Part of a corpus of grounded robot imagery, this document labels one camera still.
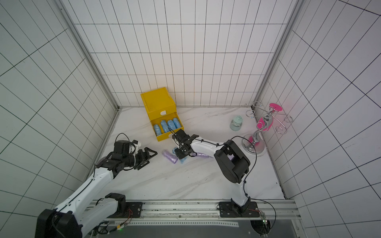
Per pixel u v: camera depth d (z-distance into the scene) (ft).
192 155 2.48
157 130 3.04
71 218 1.32
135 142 2.59
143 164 2.55
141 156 2.33
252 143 3.13
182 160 2.87
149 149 2.47
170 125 3.13
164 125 3.12
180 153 2.66
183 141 2.37
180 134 2.43
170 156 2.94
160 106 2.98
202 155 2.94
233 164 1.60
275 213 2.24
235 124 3.32
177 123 3.20
